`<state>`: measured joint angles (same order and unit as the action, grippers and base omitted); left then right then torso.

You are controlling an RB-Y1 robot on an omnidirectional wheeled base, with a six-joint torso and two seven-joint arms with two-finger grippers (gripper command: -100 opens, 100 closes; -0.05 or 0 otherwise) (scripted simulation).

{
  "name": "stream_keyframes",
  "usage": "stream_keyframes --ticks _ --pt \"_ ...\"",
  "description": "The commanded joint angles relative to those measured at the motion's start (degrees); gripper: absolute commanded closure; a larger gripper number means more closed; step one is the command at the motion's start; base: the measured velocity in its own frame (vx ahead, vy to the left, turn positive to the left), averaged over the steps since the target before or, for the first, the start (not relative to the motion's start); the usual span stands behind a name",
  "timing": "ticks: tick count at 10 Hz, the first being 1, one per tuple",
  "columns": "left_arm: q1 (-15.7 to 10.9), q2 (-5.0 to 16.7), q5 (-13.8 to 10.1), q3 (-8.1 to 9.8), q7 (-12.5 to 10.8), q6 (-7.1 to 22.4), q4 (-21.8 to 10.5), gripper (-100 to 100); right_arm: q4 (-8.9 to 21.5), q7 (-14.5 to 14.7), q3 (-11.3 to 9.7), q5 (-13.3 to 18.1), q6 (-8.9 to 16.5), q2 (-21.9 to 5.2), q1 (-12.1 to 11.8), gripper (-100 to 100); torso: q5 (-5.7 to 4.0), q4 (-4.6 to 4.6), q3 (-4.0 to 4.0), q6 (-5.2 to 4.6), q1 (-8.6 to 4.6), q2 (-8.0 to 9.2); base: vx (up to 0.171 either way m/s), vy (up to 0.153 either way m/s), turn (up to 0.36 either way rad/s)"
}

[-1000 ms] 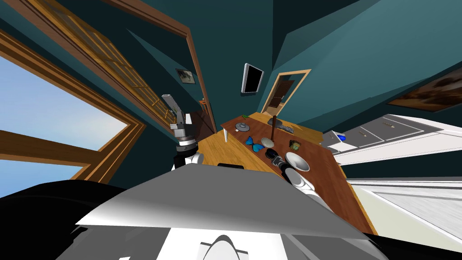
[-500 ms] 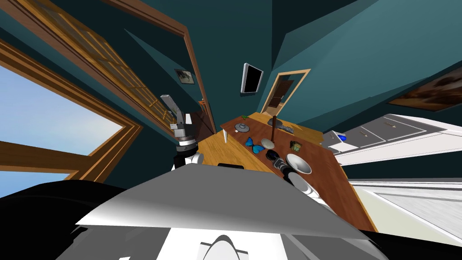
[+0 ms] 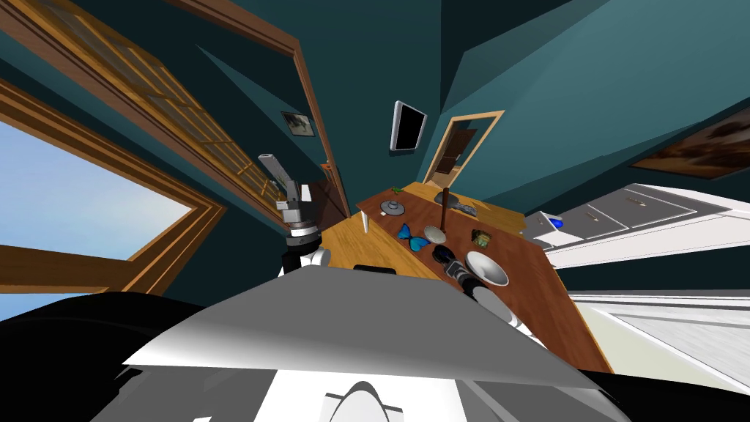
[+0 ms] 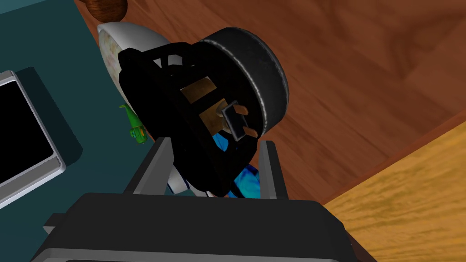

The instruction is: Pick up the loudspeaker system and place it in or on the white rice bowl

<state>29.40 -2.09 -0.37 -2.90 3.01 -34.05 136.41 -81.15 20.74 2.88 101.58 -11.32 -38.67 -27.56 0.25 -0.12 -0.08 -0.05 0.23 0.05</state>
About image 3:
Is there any wall screen with white frame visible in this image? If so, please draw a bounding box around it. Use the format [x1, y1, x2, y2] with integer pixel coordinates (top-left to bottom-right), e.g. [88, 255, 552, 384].
[389, 100, 428, 156]

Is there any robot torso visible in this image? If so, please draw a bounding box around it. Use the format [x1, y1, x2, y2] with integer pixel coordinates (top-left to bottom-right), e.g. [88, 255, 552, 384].
[90, 263, 635, 422]

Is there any wooden lattice glass door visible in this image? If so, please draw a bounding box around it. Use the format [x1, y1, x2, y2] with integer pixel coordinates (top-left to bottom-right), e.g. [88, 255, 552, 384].
[0, 0, 289, 231]

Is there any wooden framed window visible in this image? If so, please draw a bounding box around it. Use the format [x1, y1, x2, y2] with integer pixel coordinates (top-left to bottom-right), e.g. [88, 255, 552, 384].
[0, 77, 228, 322]

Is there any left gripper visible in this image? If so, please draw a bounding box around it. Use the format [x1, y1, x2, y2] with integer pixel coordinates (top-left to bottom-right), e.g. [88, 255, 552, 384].
[257, 152, 316, 227]

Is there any large brown framed picture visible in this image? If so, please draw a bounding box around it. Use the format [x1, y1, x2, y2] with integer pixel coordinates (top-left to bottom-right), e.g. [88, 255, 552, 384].
[629, 105, 750, 181]

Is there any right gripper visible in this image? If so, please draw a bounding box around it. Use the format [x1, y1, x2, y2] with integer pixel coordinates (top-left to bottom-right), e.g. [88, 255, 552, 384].
[431, 244, 468, 282]

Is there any brown wooden table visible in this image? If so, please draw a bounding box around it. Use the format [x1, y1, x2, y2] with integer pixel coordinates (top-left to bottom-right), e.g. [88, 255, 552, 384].
[354, 186, 615, 374]

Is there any brown door in doorway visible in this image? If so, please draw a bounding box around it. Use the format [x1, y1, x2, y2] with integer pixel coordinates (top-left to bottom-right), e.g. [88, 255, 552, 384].
[434, 128, 478, 176]

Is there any blue butterfly figure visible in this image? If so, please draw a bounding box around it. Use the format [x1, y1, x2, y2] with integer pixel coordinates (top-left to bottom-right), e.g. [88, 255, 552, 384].
[396, 222, 432, 253]

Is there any white cabinet with drawers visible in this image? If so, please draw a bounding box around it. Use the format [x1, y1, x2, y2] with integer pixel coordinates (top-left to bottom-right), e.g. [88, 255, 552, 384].
[520, 182, 750, 270]

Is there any small dark framed picture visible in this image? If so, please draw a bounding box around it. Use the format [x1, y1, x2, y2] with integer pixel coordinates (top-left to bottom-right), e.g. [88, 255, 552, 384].
[281, 111, 316, 138]

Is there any large white bowl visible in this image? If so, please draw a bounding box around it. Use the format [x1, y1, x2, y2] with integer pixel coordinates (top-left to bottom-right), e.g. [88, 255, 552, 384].
[464, 250, 510, 288]

